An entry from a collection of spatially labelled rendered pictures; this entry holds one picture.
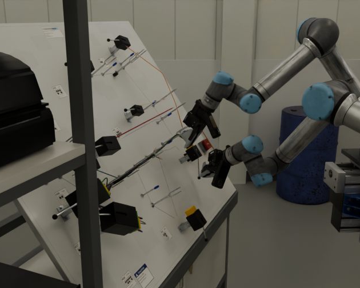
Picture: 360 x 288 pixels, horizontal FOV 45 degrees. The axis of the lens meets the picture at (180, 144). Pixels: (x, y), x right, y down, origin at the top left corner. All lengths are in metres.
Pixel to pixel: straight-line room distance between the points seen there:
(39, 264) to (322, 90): 1.21
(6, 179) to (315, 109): 0.98
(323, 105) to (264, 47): 3.08
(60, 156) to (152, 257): 0.73
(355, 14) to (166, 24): 1.87
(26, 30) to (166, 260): 0.95
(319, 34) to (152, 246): 0.98
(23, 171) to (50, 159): 0.07
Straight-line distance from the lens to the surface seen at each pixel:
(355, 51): 4.79
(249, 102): 1.63
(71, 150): 0.89
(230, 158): 1.71
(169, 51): 4.33
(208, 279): 2.13
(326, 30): 1.73
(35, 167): 0.81
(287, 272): 3.22
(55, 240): 1.25
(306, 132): 1.65
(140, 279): 1.43
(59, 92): 1.56
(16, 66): 0.89
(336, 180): 1.86
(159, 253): 1.54
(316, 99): 1.43
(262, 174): 1.65
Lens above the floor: 1.72
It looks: 17 degrees down
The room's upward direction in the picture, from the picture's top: straight up
